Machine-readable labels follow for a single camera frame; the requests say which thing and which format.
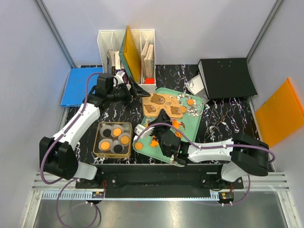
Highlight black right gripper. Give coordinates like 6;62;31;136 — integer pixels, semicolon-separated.
147;108;172;144

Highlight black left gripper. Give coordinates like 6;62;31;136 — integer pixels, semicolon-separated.
108;77;151;111

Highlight bear print tin lid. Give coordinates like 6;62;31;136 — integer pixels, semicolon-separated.
142;93;183;119

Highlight orange biscuit top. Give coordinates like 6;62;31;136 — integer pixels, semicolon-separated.
120;135;130;145

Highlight black sandwich cookie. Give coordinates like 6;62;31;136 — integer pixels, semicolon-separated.
113;144;124;153

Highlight round dotted orange biscuit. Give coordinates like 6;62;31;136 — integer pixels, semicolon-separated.
98;141;111;152

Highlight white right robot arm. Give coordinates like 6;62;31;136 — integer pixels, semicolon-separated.
134;123;275;188

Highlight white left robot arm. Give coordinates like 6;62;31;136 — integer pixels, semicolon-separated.
39;73;150;188

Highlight red small box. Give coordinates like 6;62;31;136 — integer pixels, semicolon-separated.
144;78;155;85

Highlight orange fish shaped cookie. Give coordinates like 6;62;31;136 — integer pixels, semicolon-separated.
172;120;180;129

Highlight orange flower swirl cookie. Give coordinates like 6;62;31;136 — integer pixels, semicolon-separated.
175;132;183;139

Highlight orange star cookie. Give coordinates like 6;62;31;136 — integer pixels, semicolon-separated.
150;140;159;148

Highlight mint green floral tray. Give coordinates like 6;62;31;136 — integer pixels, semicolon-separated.
133;88;205;166

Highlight orange cookie far tray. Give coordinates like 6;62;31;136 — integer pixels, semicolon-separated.
187;99;194;106

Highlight beige books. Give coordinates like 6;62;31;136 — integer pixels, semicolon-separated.
141;40;154;78

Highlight round orange cookie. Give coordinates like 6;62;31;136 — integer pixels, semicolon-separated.
134;142;143;150

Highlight yellow green folder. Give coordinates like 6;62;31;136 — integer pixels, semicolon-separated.
119;25;142;83

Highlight dark books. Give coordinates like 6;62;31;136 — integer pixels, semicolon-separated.
106;50;126;75

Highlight orange cookie in tin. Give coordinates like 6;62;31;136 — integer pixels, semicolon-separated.
112;128;123;137

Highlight clear plastic bag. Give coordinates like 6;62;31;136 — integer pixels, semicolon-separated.
186;74;209;103

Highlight black cookie in tin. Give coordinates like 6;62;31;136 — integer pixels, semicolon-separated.
102;129;112;138

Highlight gold cookie tin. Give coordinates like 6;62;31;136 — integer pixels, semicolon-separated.
93;122;133;159

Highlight white file organizer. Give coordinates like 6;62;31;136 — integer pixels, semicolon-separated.
97;26;156;93

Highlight blue folder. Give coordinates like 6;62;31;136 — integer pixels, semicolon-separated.
61;67;103;107

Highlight black binder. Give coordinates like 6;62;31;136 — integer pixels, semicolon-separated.
198;57;257;99

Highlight orange plastic folder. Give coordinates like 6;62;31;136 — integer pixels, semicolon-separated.
255;78;304;147

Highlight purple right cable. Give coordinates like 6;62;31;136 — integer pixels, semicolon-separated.
134;121;276;206

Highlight purple cable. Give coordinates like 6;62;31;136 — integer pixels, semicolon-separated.
39;72;100;228
134;121;276;206

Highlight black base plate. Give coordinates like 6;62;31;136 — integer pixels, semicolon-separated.
76;164;244;200

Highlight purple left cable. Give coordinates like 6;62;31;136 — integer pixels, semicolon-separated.
39;72;100;228

